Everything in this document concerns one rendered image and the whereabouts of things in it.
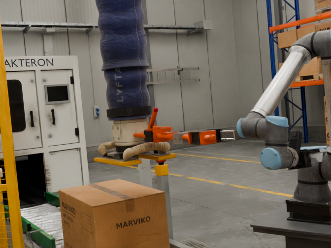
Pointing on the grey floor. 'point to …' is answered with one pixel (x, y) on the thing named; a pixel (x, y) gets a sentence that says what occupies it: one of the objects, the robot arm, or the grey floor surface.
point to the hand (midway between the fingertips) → (311, 151)
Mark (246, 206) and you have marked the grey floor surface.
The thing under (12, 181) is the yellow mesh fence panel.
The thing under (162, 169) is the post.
